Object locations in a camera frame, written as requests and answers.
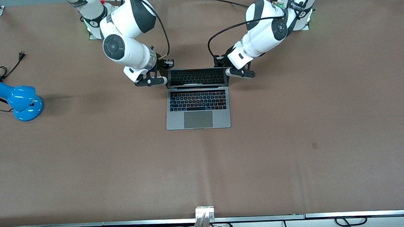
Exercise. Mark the aluminium table edge rail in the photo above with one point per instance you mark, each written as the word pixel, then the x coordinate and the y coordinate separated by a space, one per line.
pixel 89 225

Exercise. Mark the grey laptop computer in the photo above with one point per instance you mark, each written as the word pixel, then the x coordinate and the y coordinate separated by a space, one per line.
pixel 198 120

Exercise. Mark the brown table mat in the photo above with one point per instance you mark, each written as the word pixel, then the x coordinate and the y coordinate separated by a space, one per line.
pixel 205 169

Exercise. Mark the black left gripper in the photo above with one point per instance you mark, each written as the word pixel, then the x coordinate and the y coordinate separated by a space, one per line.
pixel 224 60

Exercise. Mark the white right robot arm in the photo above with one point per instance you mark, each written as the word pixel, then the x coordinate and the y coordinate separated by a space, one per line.
pixel 128 48

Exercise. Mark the aluminium camera mount beam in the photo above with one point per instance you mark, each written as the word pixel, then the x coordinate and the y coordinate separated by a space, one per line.
pixel 203 222

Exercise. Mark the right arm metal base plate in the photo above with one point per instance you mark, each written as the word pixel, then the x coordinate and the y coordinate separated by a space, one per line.
pixel 94 36

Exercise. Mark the small brown tape patch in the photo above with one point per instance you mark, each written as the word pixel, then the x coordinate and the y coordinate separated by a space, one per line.
pixel 314 145

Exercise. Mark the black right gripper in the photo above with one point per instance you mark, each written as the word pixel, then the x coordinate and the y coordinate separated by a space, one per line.
pixel 165 63

